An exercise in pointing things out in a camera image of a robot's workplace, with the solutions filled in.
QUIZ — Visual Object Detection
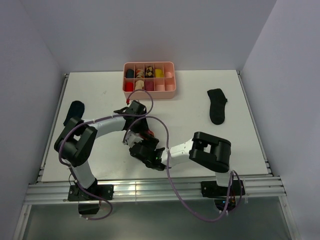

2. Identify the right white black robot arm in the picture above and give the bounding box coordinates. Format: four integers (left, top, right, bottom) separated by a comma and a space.
124, 131, 234, 195

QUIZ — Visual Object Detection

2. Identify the dark navy ankle sock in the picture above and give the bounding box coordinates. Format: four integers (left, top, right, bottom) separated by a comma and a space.
63, 100, 85, 126

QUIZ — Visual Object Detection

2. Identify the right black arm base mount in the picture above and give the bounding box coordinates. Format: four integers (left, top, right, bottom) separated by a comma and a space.
200, 180, 246, 211

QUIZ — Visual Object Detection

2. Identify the maroon rolled sock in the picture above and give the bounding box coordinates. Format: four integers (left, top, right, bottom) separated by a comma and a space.
144, 80, 154, 92

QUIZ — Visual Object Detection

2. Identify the brown checkered rolled sock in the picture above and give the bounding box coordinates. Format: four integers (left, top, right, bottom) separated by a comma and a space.
144, 65, 154, 78

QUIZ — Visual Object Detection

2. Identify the pink divided organizer box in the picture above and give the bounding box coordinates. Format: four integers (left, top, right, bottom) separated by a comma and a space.
122, 61, 177, 100

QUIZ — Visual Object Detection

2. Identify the aluminium frame rail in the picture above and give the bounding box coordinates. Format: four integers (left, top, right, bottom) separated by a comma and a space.
23, 176, 287, 205

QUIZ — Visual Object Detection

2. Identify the dark navy rolled sock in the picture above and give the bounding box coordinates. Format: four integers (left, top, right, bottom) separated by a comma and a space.
125, 68, 135, 79

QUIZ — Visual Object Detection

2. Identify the beige patterned rolled sock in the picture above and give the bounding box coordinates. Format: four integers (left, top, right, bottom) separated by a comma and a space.
134, 79, 145, 90

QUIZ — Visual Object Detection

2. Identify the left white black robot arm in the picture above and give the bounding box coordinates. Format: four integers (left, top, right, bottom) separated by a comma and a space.
54, 100, 148, 200

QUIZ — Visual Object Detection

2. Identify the yellow rolled sock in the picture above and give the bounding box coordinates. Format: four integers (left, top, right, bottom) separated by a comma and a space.
154, 68, 164, 78

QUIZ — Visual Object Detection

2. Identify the black sock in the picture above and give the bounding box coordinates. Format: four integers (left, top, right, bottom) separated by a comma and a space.
207, 88, 228, 125

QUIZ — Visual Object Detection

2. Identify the red rolled sock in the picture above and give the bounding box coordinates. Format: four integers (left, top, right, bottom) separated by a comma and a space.
124, 82, 134, 92

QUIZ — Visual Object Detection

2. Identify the brown cream patterned rolled sock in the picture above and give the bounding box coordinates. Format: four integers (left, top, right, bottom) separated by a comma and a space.
135, 68, 145, 78

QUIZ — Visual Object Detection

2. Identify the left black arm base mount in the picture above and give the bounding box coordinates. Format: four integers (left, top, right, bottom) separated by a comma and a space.
67, 184, 114, 221

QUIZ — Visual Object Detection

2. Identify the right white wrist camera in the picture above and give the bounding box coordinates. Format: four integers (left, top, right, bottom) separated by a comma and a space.
123, 131, 142, 148

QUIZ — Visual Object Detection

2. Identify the maroon purple striped sock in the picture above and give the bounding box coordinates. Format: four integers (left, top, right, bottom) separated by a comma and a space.
139, 130, 155, 141

